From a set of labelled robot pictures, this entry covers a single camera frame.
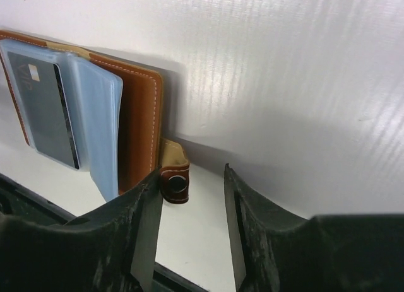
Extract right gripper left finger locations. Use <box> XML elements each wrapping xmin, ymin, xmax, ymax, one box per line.
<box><xmin>0</xmin><ymin>166</ymin><xmax>163</xmax><ymax>292</ymax></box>

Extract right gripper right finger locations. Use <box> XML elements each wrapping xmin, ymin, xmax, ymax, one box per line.
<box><xmin>223</xmin><ymin>166</ymin><xmax>403</xmax><ymax>291</ymax></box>

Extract brown leather card holder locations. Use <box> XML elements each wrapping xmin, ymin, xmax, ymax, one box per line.
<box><xmin>1</xmin><ymin>30</ymin><xmax>189</xmax><ymax>204</ymax></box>

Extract black VIP card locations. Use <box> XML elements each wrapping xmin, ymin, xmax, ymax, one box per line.
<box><xmin>7</xmin><ymin>52</ymin><xmax>79</xmax><ymax>169</ymax></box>

